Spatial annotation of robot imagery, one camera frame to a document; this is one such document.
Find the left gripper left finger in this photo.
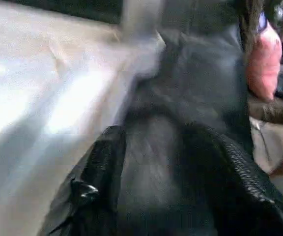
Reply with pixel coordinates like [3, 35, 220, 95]
[37, 125, 128, 236]

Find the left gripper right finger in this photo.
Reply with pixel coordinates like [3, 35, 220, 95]
[180, 122, 283, 236]

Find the white plastic table top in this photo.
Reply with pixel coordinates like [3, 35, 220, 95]
[0, 0, 168, 236]

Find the white plastic table leg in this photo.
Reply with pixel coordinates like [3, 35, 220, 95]
[120, 0, 166, 38]

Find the black work mat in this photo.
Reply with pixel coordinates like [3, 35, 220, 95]
[14, 0, 260, 236]

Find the pink soft object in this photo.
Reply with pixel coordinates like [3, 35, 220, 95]
[245, 19, 283, 102]

